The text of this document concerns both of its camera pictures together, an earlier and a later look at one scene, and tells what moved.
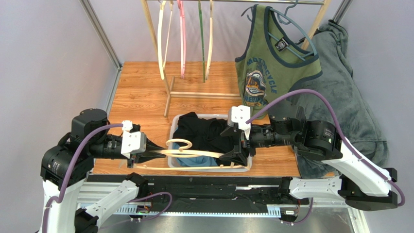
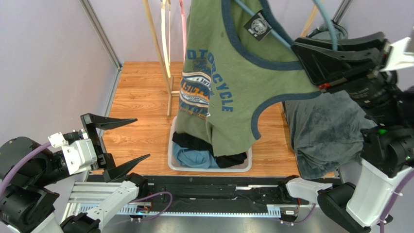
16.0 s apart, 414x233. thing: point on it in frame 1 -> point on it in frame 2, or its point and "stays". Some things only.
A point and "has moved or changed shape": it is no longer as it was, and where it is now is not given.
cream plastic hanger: (162, 67) has moved or changed shape
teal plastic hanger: (281, 17) -> (283, 41)
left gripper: (147, 155) -> (105, 159)
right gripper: (243, 143) -> (351, 84)
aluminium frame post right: (342, 10) stays
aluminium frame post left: (104, 37) stays
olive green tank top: (277, 58) has moved or changed shape
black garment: (204, 134) has moved or changed shape
